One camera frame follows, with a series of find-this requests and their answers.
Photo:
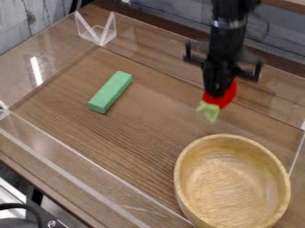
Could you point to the wooden bowl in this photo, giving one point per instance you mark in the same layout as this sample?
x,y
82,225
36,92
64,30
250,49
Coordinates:
x,y
230,182

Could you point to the green rectangular block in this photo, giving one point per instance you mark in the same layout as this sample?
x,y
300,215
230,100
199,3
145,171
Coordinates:
x,y
108,93

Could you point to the black metal table frame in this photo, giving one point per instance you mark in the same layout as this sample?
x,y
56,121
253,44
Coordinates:
x,y
27,209

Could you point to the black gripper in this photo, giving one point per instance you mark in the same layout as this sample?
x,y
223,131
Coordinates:
x,y
226,47

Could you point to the red plush strawberry toy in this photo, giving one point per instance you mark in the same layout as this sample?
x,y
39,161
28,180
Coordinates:
x,y
211,105

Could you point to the clear acrylic corner bracket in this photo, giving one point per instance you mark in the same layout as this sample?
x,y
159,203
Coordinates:
x,y
96,34

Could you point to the clear acrylic enclosure wall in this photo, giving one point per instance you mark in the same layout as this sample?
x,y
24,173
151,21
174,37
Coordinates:
x,y
106,164

